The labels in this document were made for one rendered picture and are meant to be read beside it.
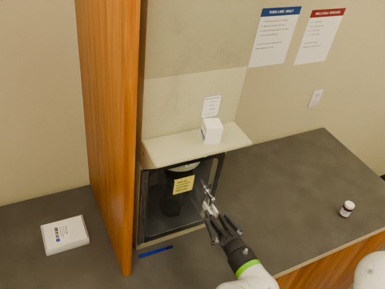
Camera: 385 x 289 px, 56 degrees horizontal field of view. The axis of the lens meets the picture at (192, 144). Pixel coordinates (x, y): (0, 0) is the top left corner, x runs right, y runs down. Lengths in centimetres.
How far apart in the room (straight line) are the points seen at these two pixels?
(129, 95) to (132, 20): 17
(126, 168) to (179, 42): 35
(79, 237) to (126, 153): 62
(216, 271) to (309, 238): 46
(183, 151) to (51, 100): 60
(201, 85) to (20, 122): 73
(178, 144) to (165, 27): 34
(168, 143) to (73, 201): 72
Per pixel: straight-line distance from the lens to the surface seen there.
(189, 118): 108
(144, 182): 117
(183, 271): 145
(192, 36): 94
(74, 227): 152
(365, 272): 85
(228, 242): 129
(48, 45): 132
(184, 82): 99
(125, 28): 76
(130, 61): 79
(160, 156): 101
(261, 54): 172
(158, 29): 89
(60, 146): 156
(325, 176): 202
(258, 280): 118
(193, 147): 105
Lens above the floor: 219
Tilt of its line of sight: 40 degrees down
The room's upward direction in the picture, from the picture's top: 10 degrees clockwise
